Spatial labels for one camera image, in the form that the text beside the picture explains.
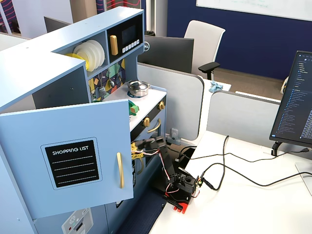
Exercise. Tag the red robot base clamp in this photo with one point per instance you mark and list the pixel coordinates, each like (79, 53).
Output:
(181, 208)

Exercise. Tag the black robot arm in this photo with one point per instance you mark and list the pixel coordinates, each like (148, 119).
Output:
(168, 161)

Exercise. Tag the blue cabinet door shopping list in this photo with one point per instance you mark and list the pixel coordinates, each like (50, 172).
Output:
(73, 122)

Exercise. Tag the gold stove knob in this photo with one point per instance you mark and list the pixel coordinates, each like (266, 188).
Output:
(161, 105)
(146, 122)

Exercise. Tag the grey desk partition panel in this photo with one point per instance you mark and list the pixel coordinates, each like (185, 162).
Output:
(243, 117)
(170, 102)

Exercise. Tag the green round lid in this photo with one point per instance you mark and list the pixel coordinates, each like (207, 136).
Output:
(133, 108)

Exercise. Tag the grey partition clamp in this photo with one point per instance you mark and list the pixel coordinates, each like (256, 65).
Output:
(175, 136)

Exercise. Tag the silver toy pot with lid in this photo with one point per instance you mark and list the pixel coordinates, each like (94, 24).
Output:
(139, 89)

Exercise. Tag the blue burner mat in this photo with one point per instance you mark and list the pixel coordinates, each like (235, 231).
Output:
(130, 95)

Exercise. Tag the metal toy ladle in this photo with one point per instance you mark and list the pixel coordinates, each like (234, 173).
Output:
(111, 83)

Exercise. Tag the metal toy slotted spatula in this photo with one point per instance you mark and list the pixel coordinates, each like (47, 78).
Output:
(102, 90)

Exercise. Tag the black Dell monitor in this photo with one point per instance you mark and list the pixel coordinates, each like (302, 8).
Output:
(168, 53)

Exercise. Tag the blue crumpled cloth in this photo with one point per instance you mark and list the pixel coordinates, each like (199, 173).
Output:
(215, 87)

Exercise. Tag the white toy plate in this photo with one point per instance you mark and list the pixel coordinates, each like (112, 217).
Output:
(102, 52)
(94, 54)
(83, 54)

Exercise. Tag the white office chair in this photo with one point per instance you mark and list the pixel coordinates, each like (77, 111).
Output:
(204, 41)

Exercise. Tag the black toy microwave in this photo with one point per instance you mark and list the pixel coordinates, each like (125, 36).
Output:
(114, 29)

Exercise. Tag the blue toy kitchen unit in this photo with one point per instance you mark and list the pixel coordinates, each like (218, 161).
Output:
(48, 65)

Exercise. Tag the black monitor stand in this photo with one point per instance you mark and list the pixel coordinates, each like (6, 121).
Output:
(276, 147)

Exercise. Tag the black monitor showing code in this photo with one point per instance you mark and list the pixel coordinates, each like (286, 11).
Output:
(292, 102)

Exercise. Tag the dark monitor back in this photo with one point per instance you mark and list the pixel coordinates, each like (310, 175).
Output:
(54, 24)

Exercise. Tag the white whiteboard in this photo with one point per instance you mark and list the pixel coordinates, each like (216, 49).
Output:
(256, 6)

